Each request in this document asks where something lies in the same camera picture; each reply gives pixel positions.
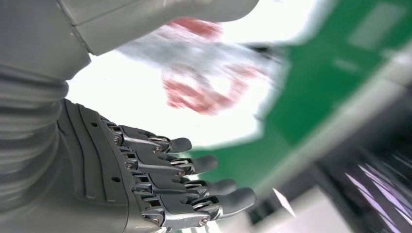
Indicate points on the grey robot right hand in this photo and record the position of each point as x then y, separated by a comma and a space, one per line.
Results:
96, 180

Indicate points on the green conveyor belt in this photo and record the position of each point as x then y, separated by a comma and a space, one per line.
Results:
315, 86

